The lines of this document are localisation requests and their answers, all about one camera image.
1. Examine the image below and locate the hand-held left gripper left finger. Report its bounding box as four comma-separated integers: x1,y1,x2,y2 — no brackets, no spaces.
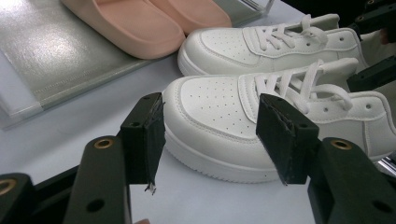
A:
64,91,166,224

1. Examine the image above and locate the pink slipper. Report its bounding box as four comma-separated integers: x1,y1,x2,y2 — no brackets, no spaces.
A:
148,0,233,35
60,0,187,60

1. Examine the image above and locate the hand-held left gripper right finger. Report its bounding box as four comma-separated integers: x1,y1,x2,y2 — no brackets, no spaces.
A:
255,92,396,224

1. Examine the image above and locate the white sneaker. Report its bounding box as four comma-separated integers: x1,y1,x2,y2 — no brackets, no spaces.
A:
177,13,368,77
162,57,396,184

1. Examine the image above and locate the silver metal shoe rack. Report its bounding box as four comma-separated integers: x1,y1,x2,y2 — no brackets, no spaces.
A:
0,0,275,129

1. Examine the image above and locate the pale blue table mat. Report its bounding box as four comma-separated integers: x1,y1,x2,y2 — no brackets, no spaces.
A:
0,0,396,224

